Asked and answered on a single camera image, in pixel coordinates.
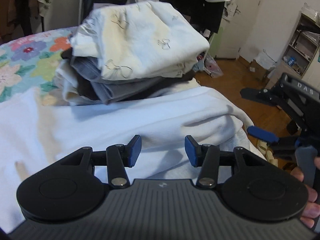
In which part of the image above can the beige shelf unit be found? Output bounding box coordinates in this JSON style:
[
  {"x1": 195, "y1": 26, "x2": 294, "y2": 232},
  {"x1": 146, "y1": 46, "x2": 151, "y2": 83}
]
[{"x1": 273, "y1": 13, "x2": 319, "y2": 81}]

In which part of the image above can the floral bedspread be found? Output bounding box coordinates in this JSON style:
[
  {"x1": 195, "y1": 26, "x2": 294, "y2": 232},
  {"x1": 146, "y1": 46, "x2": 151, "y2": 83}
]
[{"x1": 1, "y1": 27, "x2": 76, "y2": 102}]

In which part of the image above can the cardboard box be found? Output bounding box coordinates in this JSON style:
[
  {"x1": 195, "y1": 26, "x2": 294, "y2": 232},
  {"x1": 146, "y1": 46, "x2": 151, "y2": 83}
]
[{"x1": 248, "y1": 50, "x2": 277, "y2": 81}]

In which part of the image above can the person's right hand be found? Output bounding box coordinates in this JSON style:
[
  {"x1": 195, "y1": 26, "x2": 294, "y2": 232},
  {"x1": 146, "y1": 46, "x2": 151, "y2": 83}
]
[{"x1": 291, "y1": 167, "x2": 320, "y2": 229}]

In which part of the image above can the grey folded garment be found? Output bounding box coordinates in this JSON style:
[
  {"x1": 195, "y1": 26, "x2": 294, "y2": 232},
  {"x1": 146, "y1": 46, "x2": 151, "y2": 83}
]
[{"x1": 70, "y1": 56, "x2": 195, "y2": 105}]

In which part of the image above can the white printed folded cloth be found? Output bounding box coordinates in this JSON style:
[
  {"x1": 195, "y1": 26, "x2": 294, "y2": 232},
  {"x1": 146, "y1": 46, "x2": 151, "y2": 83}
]
[{"x1": 71, "y1": 1, "x2": 209, "y2": 81}]

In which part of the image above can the white fleece garment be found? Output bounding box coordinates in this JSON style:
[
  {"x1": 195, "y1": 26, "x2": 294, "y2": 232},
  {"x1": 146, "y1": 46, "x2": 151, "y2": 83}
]
[{"x1": 0, "y1": 86, "x2": 258, "y2": 233}]

